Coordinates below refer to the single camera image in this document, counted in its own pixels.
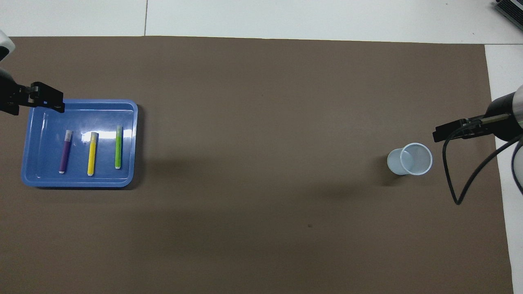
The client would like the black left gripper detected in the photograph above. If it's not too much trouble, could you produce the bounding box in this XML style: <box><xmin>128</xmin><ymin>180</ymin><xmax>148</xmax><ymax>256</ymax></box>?
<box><xmin>0</xmin><ymin>67</ymin><xmax>65</xmax><ymax>116</ymax></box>

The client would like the light blue mesh pen cup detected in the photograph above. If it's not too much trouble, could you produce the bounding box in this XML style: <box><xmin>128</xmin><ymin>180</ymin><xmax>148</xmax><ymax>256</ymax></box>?
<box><xmin>387</xmin><ymin>143</ymin><xmax>433</xmax><ymax>176</ymax></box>

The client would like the blue plastic tray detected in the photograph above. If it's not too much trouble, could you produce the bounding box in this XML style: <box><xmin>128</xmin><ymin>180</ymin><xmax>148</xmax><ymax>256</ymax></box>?
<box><xmin>20</xmin><ymin>99</ymin><xmax>139</xmax><ymax>188</ymax></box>

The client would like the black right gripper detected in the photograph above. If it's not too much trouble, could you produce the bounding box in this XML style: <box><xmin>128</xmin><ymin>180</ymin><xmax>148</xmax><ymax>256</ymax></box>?
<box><xmin>433</xmin><ymin>91</ymin><xmax>523</xmax><ymax>143</ymax></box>

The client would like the brown table mat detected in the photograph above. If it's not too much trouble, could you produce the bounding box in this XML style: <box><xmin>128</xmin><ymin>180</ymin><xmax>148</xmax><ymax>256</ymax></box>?
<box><xmin>0</xmin><ymin>36</ymin><xmax>514</xmax><ymax>294</ymax></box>

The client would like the grey ribbed device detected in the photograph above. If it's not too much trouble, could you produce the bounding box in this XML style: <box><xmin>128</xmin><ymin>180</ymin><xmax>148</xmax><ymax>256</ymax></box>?
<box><xmin>494</xmin><ymin>0</ymin><xmax>523</xmax><ymax>26</ymax></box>

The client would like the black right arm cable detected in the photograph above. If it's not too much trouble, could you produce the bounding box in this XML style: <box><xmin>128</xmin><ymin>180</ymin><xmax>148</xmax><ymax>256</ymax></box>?
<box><xmin>443</xmin><ymin>114</ymin><xmax>523</xmax><ymax>205</ymax></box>

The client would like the purple highlighter pen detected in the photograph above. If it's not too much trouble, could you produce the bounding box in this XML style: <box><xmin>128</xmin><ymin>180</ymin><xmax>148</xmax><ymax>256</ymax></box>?
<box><xmin>59</xmin><ymin>130</ymin><xmax>73</xmax><ymax>174</ymax></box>

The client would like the yellow highlighter pen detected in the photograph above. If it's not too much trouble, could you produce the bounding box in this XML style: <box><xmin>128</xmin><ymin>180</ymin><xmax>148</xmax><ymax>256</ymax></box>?
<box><xmin>87</xmin><ymin>132</ymin><xmax>98</xmax><ymax>176</ymax></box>

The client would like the green highlighter pen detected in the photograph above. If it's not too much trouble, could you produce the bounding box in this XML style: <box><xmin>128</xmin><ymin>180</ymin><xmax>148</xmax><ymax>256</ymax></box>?
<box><xmin>114</xmin><ymin>125</ymin><xmax>123</xmax><ymax>169</ymax></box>

